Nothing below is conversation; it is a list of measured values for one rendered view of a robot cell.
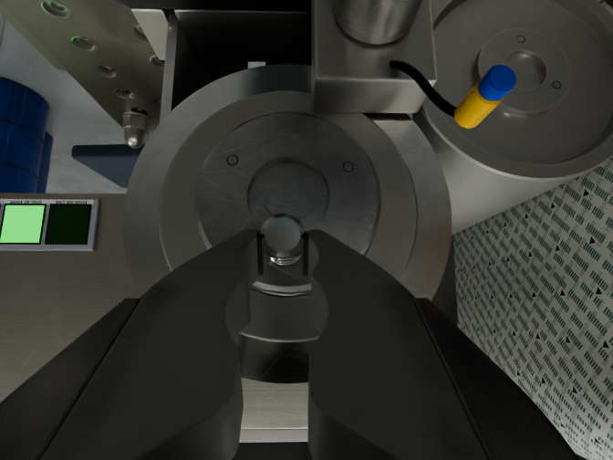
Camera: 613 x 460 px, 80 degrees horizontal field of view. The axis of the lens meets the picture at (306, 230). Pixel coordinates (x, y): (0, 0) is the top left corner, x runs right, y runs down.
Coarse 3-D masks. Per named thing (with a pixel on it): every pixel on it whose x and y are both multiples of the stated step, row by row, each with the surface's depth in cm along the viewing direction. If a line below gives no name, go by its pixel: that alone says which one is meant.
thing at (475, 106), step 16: (400, 64) 14; (416, 80) 14; (480, 80) 11; (496, 80) 10; (512, 80) 10; (432, 96) 13; (480, 96) 11; (496, 96) 10; (448, 112) 13; (464, 112) 12; (480, 112) 11
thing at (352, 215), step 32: (256, 128) 15; (288, 128) 15; (320, 128) 15; (224, 160) 15; (256, 160) 15; (288, 160) 15; (320, 160) 15; (352, 160) 15; (224, 192) 15; (256, 192) 15; (288, 192) 15; (320, 192) 15; (352, 192) 15; (224, 224) 14; (256, 224) 14; (320, 224) 14; (352, 224) 14; (288, 288) 14
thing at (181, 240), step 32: (256, 96) 17; (288, 96) 17; (224, 128) 17; (352, 128) 17; (192, 160) 17; (384, 160) 17; (192, 192) 16; (384, 192) 17; (160, 224) 16; (192, 224) 16; (384, 224) 16; (416, 224) 16; (192, 256) 16; (384, 256) 16; (256, 320) 15; (288, 320) 15
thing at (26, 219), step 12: (12, 216) 49; (24, 216) 49; (36, 216) 49; (12, 228) 49; (24, 228) 49; (36, 228) 49; (0, 240) 48; (12, 240) 48; (24, 240) 48; (36, 240) 48
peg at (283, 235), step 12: (276, 216) 12; (288, 216) 12; (264, 228) 12; (276, 228) 11; (288, 228) 11; (300, 228) 12; (264, 240) 11; (276, 240) 11; (288, 240) 11; (300, 240) 11; (276, 252) 11; (288, 252) 11; (300, 252) 12; (288, 264) 14
